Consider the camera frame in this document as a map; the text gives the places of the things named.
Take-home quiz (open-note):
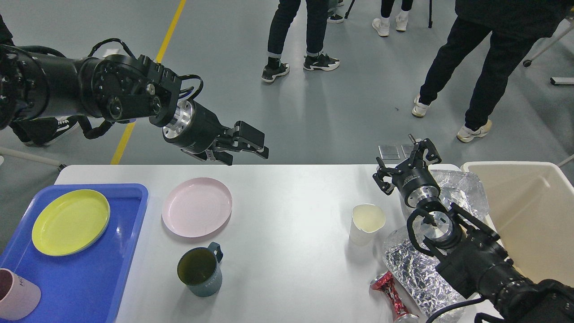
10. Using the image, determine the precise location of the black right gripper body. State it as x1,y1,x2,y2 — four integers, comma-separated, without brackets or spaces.
393,167,441,209

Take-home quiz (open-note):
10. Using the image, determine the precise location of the crushed red can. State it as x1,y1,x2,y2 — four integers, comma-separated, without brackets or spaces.
370,271,419,323

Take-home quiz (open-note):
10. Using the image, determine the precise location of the white bar on floor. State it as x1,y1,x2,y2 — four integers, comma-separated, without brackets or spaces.
550,76,574,86

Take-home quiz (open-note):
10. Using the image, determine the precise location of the person in dark jeans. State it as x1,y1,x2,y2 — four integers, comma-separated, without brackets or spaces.
261,0,340,83

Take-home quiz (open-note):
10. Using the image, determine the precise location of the white paper on floor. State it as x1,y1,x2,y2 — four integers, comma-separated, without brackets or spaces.
102,48,120,57

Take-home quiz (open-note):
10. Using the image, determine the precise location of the metal floor plate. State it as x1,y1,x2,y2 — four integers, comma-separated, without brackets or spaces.
378,144,401,160
400,143,417,159

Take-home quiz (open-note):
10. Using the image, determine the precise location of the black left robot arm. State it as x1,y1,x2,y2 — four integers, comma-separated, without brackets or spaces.
1,43,269,166

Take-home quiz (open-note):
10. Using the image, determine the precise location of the blue plastic tray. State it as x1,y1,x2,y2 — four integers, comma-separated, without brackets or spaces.
0,183,149,323

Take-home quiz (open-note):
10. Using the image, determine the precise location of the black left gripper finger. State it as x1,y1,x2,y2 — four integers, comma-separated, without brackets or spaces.
214,121,270,159
181,148,233,166

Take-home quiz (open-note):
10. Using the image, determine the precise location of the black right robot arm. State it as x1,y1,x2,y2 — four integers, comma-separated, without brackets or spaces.
373,138,573,323

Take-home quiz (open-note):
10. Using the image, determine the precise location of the left metal floor plate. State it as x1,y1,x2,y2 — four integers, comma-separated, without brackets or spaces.
378,144,401,160

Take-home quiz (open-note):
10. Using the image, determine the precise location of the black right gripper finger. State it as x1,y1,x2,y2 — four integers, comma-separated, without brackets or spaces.
406,134,442,170
373,156,398,196

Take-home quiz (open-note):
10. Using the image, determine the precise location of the pink mug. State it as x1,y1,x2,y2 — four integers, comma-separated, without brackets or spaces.
0,268,41,321

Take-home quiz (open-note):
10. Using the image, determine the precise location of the person with white sneakers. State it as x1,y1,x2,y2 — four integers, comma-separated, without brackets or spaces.
372,0,414,37

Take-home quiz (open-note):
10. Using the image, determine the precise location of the white chair leg right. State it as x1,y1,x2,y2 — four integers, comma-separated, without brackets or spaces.
522,16,574,67

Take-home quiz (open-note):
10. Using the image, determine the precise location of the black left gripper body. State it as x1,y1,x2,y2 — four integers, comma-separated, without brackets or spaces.
162,100,226,153

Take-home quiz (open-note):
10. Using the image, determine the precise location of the pink plate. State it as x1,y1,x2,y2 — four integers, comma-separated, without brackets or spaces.
161,177,232,238

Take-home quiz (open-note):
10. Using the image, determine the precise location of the person in black pants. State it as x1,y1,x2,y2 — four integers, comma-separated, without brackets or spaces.
411,0,574,144

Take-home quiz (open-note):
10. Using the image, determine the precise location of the person in grey jeans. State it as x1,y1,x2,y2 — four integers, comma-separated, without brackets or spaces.
327,0,344,24

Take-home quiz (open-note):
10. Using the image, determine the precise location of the yellow plate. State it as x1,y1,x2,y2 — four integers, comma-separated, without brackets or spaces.
31,189,111,256

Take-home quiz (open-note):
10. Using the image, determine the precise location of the far foil tray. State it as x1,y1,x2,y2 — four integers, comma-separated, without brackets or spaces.
429,169,490,222

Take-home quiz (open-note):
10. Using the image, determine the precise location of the foil tray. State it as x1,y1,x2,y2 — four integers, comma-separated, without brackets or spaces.
429,169,490,222
382,226,465,317

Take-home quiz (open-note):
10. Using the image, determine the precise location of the beige plastic bin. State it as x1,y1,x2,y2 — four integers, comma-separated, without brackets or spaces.
461,161,574,286

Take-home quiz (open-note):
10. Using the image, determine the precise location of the white paper cup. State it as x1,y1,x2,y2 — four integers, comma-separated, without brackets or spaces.
349,204,386,246

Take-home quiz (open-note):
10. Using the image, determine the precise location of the white chair base left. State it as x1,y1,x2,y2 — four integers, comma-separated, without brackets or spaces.
0,147,66,171

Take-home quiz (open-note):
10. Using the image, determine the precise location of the right metal floor plate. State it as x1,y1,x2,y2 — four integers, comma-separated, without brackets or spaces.
400,143,417,159

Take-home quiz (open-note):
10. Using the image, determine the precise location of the near foil tray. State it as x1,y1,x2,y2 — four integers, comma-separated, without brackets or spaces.
382,226,465,317

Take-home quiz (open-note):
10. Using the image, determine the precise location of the dark blue mug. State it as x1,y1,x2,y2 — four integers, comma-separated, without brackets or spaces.
177,242,223,298

